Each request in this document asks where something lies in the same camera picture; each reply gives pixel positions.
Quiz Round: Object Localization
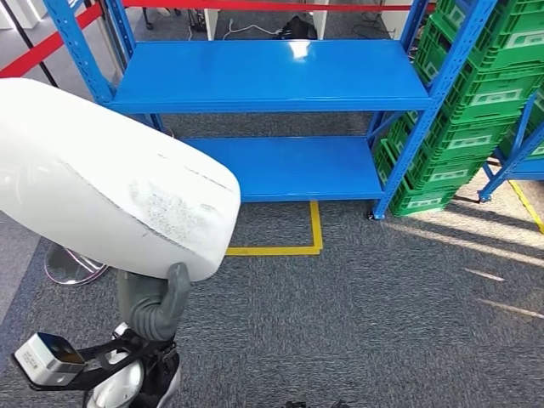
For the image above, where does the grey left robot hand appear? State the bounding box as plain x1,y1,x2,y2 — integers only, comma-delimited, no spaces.
117,261,191,343

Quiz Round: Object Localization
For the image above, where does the white curved plastic part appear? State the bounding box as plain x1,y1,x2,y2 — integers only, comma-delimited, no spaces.
0,77,242,283

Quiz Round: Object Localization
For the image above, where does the blue metal shelf rack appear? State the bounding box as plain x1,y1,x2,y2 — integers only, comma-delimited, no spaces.
42,0,498,221
478,89,544,204

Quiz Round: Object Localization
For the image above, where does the white desk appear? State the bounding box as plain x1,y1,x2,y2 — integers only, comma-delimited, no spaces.
204,8,327,42

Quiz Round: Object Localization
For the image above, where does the black bag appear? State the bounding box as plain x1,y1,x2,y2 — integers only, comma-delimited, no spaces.
278,15,318,41

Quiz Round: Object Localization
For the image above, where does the yellow floor tape square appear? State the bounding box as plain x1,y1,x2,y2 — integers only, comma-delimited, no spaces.
508,179,544,235

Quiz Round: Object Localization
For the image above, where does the black left camera bracket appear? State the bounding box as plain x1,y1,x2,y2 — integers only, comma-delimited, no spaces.
25,329,177,393

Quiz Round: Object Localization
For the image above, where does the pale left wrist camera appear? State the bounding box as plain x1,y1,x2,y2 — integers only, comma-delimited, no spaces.
11,331,86,388

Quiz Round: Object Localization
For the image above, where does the white cable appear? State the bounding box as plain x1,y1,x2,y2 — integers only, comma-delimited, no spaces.
223,20,279,41

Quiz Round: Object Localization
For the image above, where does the black stanchion post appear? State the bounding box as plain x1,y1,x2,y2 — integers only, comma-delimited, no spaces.
0,0,58,88

